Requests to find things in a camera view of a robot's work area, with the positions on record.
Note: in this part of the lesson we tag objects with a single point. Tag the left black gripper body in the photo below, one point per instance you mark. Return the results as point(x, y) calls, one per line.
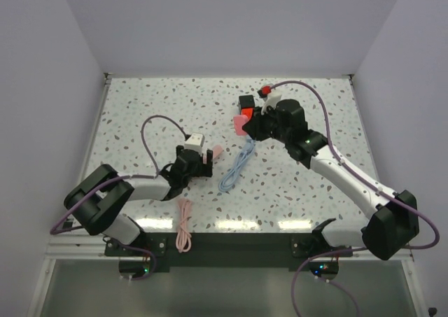
point(201, 169)

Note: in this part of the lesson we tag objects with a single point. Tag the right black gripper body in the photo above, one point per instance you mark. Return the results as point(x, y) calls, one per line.
point(269, 127)

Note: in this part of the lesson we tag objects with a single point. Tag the pink plug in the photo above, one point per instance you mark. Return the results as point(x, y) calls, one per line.
point(239, 121)

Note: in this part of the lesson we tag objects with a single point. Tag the black cube plug adapter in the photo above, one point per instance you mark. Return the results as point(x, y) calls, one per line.
point(246, 101)

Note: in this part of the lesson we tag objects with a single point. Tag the pink power strip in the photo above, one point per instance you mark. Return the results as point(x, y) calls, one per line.
point(216, 152)

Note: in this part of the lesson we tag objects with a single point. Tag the red cube plug adapter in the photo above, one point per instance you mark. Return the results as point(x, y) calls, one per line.
point(247, 112)

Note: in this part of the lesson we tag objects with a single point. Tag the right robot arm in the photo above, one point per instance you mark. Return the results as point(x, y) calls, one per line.
point(392, 219)

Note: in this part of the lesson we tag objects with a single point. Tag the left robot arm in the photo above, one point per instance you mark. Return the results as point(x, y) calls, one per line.
point(97, 201)

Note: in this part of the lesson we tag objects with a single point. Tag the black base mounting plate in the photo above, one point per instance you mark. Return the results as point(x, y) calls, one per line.
point(221, 250)

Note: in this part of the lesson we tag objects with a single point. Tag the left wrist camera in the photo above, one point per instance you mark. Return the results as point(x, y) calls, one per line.
point(195, 143)

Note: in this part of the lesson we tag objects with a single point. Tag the aluminium frame rail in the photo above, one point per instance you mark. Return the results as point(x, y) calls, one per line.
point(84, 247)

